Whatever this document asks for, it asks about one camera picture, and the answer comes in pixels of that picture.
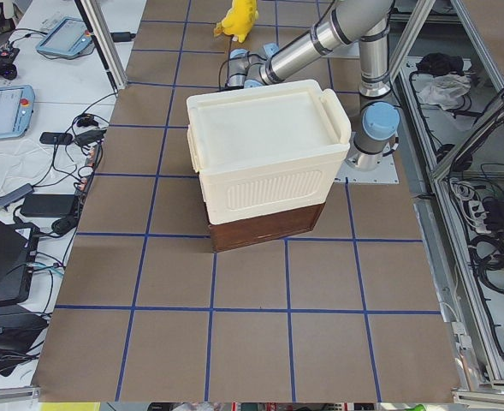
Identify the cream plastic cabinet box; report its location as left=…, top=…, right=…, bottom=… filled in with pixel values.
left=186, top=79, right=351, bottom=225

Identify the black laptop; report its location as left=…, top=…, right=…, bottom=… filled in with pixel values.
left=0, top=221, right=39, bottom=307

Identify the blue teach pendant near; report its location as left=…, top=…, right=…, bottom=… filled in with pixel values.
left=0, top=85, right=35, bottom=140

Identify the dark wooden cabinet base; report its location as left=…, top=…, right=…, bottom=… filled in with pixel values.
left=207, top=203, right=325, bottom=252

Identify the white crumpled cloth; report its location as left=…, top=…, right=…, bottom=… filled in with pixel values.
left=418, top=74, right=471, bottom=110

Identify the blue teach pendant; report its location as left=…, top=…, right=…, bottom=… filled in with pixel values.
left=0, top=85, right=35, bottom=140
left=35, top=17, right=92, bottom=59

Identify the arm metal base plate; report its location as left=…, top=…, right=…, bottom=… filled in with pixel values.
left=334, top=131, right=400, bottom=185

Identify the aluminium frame post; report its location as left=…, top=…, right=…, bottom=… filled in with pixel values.
left=74, top=0, right=127, bottom=93

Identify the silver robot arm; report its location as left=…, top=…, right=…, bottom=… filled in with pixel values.
left=224, top=1, right=393, bottom=99

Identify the blue teach pendant far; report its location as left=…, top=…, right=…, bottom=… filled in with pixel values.
left=35, top=17, right=92, bottom=59

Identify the black power brick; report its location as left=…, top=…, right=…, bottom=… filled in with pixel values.
left=21, top=194, right=76, bottom=217

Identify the yellow plush dinosaur toy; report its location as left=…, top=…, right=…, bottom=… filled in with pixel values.
left=213, top=0, right=259, bottom=44

